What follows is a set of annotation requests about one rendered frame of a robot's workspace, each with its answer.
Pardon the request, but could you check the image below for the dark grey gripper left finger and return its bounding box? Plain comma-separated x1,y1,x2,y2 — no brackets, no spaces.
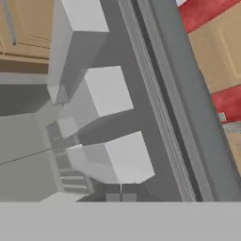
80,183,121,202

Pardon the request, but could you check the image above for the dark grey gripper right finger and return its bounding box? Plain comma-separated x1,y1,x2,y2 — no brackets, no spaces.
120,183,153,202

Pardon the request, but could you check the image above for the grey fridge body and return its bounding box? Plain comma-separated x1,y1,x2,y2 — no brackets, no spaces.
0,72,95,202

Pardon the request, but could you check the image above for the large white fridge door bin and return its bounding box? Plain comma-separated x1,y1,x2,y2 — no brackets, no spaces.
46,0,110,106

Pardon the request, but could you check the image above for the beige cupboard door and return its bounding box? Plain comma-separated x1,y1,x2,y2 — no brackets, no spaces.
186,2,241,95
223,131,241,177
0,0,55,75

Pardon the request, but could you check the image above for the grey cupboard handle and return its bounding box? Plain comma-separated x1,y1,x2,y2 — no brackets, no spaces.
0,0,18,46

